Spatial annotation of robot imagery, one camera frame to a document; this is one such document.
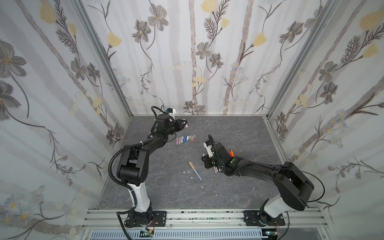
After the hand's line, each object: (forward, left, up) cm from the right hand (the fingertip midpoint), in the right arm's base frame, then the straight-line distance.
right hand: (199, 154), depth 85 cm
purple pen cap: (+16, +15, -12) cm, 25 cm away
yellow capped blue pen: (-4, +3, -11) cm, 12 cm away
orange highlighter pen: (+7, -23, -10) cm, 26 cm away
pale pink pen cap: (+18, +12, -12) cm, 24 cm away
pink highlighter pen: (+7, -21, -10) cm, 24 cm away
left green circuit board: (-38, +25, -13) cm, 48 cm away
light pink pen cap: (+17, +8, +5) cm, 20 cm away
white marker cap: (+18, +8, -11) cm, 23 cm away
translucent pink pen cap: (+18, +4, -12) cm, 22 cm away
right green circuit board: (-36, -35, -8) cm, 51 cm away
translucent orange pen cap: (+19, +3, -12) cm, 23 cm away
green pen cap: (+16, +13, -12) cm, 24 cm away
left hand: (+21, +9, +8) cm, 24 cm away
